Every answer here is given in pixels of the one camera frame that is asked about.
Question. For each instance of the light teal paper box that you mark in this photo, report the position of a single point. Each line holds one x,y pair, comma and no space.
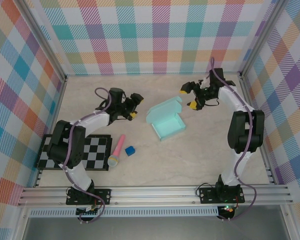
165,125

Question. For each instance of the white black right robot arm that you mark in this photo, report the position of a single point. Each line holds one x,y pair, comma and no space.
231,172

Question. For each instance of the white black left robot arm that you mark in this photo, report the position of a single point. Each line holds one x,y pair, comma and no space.
80,175

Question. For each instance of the blue toy block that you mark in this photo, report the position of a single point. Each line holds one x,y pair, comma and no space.
130,151

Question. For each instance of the pink toy microphone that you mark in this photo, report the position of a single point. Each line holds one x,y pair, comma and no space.
118,148

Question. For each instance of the black grey checkerboard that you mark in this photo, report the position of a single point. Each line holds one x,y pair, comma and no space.
97,155

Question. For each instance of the small circuit board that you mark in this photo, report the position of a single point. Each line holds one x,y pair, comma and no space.
90,211
227,208

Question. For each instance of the aluminium side rail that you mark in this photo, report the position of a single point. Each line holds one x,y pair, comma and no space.
250,105
51,132

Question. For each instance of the aluminium frame post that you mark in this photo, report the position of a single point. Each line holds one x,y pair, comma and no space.
44,41
262,37

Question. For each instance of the long aluminium rail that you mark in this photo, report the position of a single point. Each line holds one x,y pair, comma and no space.
152,193

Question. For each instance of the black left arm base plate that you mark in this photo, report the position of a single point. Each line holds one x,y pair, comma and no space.
105,196

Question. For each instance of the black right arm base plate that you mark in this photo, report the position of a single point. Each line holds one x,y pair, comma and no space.
205,195

